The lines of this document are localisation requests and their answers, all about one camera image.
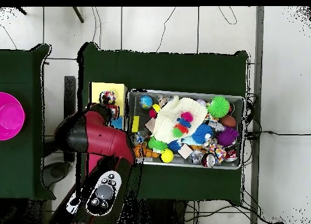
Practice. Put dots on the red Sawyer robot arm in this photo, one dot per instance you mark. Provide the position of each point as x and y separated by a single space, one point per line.
104 139

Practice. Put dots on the wooden box with three holes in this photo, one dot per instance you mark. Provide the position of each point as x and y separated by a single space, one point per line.
119 90

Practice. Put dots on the shallow mesh bin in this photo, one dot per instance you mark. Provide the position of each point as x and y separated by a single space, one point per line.
142 116

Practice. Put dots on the yellow foam block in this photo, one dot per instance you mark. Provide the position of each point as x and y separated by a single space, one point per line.
135 124

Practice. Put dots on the blue globe ball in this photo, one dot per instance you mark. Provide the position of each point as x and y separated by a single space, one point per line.
145 102

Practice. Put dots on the orange basketball toy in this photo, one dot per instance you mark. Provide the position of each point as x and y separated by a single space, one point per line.
139 151

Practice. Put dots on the cream knitted cloth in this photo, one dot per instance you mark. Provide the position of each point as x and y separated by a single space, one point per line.
170 122

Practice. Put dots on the dark green tablecloth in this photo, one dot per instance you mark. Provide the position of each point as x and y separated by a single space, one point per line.
170 71
19 173

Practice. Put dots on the yellow smiley ball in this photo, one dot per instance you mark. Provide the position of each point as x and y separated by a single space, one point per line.
167 156

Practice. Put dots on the multicolour spiky caterpillar toy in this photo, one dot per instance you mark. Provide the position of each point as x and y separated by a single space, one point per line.
182 126

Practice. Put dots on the large blue spiky ball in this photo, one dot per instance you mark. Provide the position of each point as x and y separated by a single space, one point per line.
201 133

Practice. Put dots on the black tripod leg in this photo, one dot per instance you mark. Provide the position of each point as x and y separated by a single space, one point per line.
21 11
78 14

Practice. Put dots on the large green spiky ball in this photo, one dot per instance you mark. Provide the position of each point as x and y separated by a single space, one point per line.
218 107

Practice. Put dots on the magenta plastic bowl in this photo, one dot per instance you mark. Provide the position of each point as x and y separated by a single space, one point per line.
9 117

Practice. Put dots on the purple spiky ball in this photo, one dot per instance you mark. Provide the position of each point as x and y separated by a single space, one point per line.
227 136

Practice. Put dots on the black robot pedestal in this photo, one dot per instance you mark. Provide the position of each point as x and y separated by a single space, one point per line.
165 214

